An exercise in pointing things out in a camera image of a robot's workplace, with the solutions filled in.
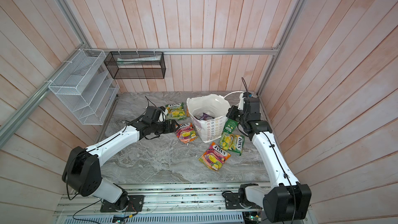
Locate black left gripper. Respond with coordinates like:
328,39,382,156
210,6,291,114
151,119,181,135

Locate green Fox's spring tea bag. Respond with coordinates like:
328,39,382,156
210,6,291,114
165,102,187,120

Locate fox's fruits bag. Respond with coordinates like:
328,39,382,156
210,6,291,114
199,142,231,171
176,122,198,144

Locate purple Fox's berries candy bag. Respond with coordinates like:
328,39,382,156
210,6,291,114
198,113,214,121

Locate white printed paper bag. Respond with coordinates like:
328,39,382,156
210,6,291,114
187,91,243,143

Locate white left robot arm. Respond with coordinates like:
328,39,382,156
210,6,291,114
62,106,180,212

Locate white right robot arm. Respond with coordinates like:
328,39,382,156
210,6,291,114
227,92,312,223

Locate small green candy bag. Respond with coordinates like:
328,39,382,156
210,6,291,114
223,118,239,134

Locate yellow green Fox's bag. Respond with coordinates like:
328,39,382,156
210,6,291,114
219,132,245,156

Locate Fox's fruits bag front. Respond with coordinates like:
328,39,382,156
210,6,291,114
199,142,231,171

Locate green circuit board right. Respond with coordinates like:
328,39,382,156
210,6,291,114
242,212,262,224

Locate green circuit board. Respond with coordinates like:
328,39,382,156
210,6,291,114
112,216,126,224
242,212,262,224

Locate green circuit board left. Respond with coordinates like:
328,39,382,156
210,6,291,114
112,216,126,224

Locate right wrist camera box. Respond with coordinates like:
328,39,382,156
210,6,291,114
238,92,252,110

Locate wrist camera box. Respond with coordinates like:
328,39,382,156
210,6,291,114
238,92,252,110
158,106,167,122

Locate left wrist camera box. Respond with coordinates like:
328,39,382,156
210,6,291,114
158,106,167,122

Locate black mesh wall basket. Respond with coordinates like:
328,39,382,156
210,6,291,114
104,51,166,79

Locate slotted aluminium base rail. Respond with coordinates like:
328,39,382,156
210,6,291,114
52,183,269,224

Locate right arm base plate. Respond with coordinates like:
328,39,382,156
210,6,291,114
221,191,262,209

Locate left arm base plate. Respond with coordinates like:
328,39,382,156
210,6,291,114
100,195,145,213

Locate white wire wall shelf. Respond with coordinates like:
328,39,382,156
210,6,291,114
49,49,119,125

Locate aluminium frame rails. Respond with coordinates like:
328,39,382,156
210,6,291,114
1,0,306,147

